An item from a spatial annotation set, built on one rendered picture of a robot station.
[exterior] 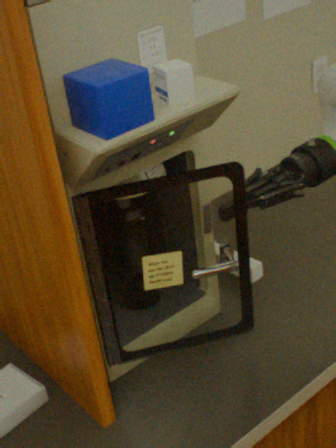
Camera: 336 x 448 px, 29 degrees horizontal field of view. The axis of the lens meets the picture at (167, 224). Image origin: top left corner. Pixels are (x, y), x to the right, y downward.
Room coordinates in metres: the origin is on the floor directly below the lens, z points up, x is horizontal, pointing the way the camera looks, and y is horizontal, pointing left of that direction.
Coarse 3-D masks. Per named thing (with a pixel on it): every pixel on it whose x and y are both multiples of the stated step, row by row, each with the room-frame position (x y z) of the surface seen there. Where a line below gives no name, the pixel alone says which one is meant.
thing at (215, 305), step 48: (96, 192) 1.01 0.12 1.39; (144, 192) 1.03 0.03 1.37; (192, 192) 1.04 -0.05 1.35; (240, 192) 1.05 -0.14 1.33; (144, 240) 1.02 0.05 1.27; (192, 240) 1.04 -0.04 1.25; (240, 240) 1.05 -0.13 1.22; (192, 288) 1.04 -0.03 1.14; (240, 288) 1.05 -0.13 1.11; (144, 336) 1.02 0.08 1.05; (192, 336) 1.04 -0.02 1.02
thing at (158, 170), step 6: (150, 168) 1.15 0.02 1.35; (156, 168) 1.17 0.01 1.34; (162, 168) 1.19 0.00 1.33; (138, 174) 1.14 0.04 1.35; (144, 174) 1.14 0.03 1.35; (150, 174) 1.15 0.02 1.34; (156, 174) 1.16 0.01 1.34; (162, 174) 1.17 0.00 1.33; (126, 180) 1.13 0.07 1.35; (132, 180) 1.13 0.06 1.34; (138, 180) 1.13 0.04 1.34
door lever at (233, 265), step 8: (224, 256) 1.05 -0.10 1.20; (232, 256) 1.05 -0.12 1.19; (216, 264) 1.01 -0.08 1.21; (224, 264) 1.00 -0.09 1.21; (232, 264) 1.00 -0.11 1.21; (192, 272) 1.00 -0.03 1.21; (200, 272) 0.99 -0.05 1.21; (208, 272) 0.99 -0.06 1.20; (216, 272) 0.99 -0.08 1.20; (224, 272) 1.00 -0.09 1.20
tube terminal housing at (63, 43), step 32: (64, 0) 1.05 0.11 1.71; (96, 0) 1.09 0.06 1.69; (128, 0) 1.12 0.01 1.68; (160, 0) 1.16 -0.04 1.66; (32, 32) 1.02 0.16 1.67; (64, 32) 1.05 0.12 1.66; (96, 32) 1.08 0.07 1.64; (128, 32) 1.12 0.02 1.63; (192, 32) 1.20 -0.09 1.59; (64, 64) 1.04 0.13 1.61; (192, 64) 1.20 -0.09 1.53; (64, 96) 1.03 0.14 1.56; (64, 128) 1.03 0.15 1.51; (160, 160) 1.13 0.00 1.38; (192, 160) 1.22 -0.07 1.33; (96, 320) 1.02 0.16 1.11
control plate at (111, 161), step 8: (192, 120) 1.07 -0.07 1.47; (176, 128) 1.05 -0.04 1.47; (184, 128) 1.08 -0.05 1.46; (160, 136) 1.03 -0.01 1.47; (168, 136) 1.06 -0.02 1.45; (176, 136) 1.09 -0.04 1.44; (144, 144) 1.02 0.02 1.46; (152, 144) 1.04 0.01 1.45; (168, 144) 1.10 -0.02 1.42; (120, 152) 0.98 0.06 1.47; (128, 152) 1.00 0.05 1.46; (136, 152) 1.03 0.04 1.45; (144, 152) 1.05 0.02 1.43; (104, 160) 0.96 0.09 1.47; (112, 160) 0.98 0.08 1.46; (120, 160) 1.01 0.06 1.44; (128, 160) 1.04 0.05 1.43; (104, 168) 0.99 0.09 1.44; (112, 168) 1.02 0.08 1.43; (96, 176) 1.00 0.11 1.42
